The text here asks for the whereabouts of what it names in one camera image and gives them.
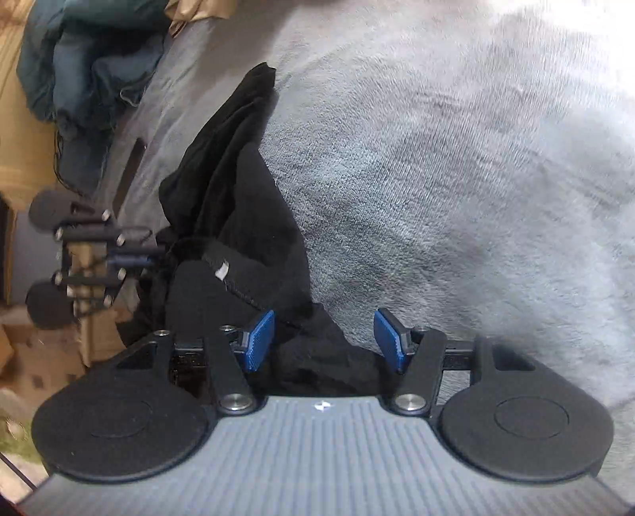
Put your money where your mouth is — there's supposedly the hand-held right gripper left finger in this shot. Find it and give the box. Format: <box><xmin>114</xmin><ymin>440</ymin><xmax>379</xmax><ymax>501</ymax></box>
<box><xmin>116</xmin><ymin>310</ymin><xmax>276</xmax><ymax>415</ymax></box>

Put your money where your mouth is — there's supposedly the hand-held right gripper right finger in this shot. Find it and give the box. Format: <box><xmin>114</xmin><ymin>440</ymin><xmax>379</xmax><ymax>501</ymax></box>
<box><xmin>373</xmin><ymin>308</ymin><xmax>537</xmax><ymax>418</ymax></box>

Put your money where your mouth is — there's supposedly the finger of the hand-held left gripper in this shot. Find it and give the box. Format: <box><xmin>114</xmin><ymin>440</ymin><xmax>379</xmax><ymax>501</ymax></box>
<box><xmin>54</xmin><ymin>211</ymin><xmax>167</xmax><ymax>260</ymax></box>
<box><xmin>54</xmin><ymin>260</ymin><xmax>162</xmax><ymax>318</ymax></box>

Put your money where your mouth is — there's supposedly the black printed t-shirt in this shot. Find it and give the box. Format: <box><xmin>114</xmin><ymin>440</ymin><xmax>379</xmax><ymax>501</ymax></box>
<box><xmin>136</xmin><ymin>62</ymin><xmax>393</xmax><ymax>398</ymax></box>

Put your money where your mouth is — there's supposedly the cardboard box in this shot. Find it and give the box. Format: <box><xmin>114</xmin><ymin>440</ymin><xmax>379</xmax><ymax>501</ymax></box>
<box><xmin>0</xmin><ymin>322</ymin><xmax>17</xmax><ymax>375</ymax></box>

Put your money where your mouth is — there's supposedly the beige zip jacket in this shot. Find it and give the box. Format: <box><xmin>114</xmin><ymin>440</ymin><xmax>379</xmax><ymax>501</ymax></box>
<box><xmin>166</xmin><ymin>0</ymin><xmax>239</xmax><ymax>37</ymax></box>

